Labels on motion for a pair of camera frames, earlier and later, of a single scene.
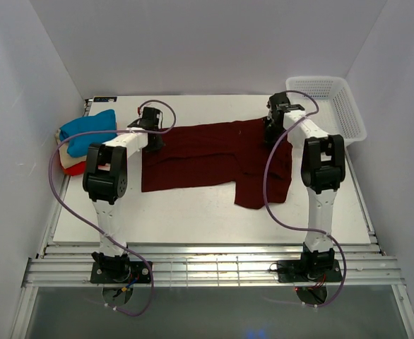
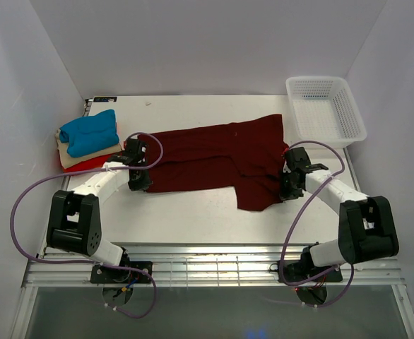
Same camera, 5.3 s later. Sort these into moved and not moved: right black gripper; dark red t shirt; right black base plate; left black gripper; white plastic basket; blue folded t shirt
Moved: right black gripper; left black gripper
Not moved: right black base plate; white plastic basket; dark red t shirt; blue folded t shirt
